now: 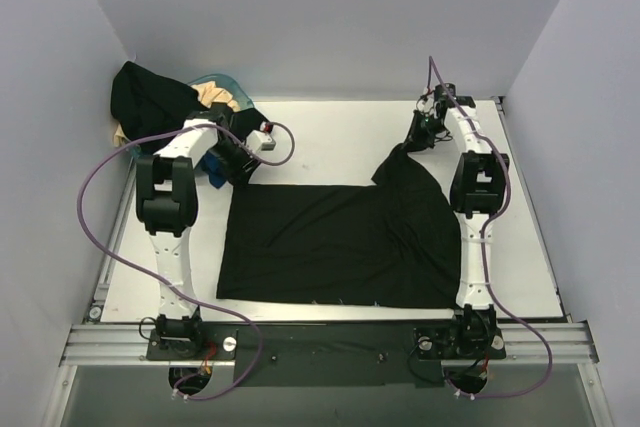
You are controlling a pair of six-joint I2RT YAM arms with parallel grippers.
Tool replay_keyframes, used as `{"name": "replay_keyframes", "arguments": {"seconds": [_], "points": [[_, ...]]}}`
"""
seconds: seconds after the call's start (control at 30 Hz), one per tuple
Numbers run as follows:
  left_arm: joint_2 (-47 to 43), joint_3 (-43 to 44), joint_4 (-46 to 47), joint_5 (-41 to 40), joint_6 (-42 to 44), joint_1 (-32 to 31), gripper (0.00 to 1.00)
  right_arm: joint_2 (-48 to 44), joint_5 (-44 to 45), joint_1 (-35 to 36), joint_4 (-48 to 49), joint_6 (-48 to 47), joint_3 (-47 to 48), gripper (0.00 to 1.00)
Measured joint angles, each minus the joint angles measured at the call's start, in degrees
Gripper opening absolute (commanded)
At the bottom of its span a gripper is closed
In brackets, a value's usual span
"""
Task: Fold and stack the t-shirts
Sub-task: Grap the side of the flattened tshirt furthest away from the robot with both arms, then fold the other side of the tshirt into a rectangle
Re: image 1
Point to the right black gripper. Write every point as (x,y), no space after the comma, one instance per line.
(420,129)

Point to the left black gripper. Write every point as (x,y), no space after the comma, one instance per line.
(239,162)

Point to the black graphic t shirt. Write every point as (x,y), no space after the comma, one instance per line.
(395,243)

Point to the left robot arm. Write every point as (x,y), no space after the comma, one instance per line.
(167,207)

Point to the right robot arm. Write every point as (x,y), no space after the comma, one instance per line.
(480,190)

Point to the teal plastic basket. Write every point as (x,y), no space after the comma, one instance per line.
(235,89)

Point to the cream t shirt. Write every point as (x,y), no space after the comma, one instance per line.
(208,93)

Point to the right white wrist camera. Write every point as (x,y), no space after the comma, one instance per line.
(428,102)

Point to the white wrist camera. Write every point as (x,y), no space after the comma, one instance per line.
(261,139)
(428,102)

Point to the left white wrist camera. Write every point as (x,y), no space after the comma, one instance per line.
(261,139)

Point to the aluminium frame rail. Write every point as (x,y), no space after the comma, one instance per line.
(121,344)

